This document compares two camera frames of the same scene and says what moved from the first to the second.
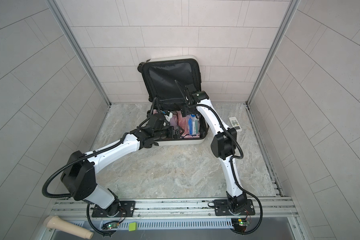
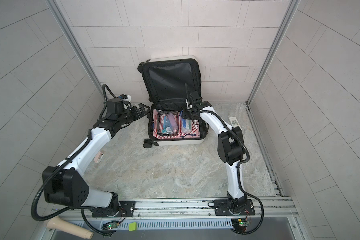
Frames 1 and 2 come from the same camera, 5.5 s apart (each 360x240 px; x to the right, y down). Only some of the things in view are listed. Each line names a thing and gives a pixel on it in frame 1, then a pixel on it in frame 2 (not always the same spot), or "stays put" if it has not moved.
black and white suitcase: [171, 83] stays put
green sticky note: [132, 226] stays put
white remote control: [235, 124] stays put
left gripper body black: [164, 133] to [129, 116]
